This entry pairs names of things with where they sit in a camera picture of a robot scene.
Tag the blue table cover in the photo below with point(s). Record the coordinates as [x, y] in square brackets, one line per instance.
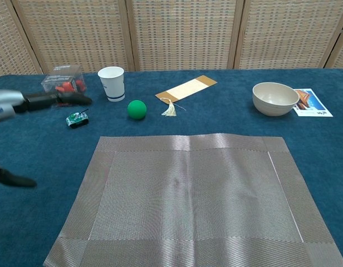
[49, 150]

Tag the brown woven placemat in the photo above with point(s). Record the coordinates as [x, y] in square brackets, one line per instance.
[188, 200]

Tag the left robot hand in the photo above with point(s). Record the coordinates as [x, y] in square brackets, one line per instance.
[7, 103]

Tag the white paper cup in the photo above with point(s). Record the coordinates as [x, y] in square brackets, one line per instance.
[113, 86]

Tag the green toy tank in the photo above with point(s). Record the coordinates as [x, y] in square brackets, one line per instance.
[77, 119]

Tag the beige bookmark with tassel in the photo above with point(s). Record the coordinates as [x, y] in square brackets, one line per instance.
[185, 87]

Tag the white bowl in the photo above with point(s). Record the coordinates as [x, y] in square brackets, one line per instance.
[274, 97]

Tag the photo postcard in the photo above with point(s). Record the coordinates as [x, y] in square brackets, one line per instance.
[313, 103]

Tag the green ball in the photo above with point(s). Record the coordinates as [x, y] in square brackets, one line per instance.
[137, 109]

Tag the clear box with red toys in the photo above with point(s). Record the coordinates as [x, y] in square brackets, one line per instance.
[63, 80]

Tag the woven folding screen panel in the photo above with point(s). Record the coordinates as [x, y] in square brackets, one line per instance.
[288, 33]
[7, 41]
[74, 33]
[342, 53]
[182, 33]

